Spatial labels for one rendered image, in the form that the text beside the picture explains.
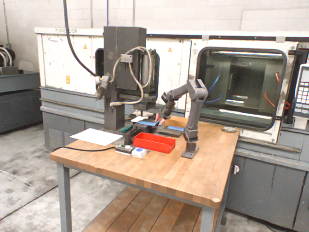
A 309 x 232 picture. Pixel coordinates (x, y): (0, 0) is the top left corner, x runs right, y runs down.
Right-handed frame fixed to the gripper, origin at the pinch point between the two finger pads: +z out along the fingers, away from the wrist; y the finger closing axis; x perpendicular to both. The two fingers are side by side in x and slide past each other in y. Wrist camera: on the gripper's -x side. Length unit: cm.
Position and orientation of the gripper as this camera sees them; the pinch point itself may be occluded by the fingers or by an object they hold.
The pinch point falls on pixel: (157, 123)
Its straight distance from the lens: 173.1
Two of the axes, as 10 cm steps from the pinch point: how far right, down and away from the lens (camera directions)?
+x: -4.0, 1.6, -9.0
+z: -5.2, 7.7, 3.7
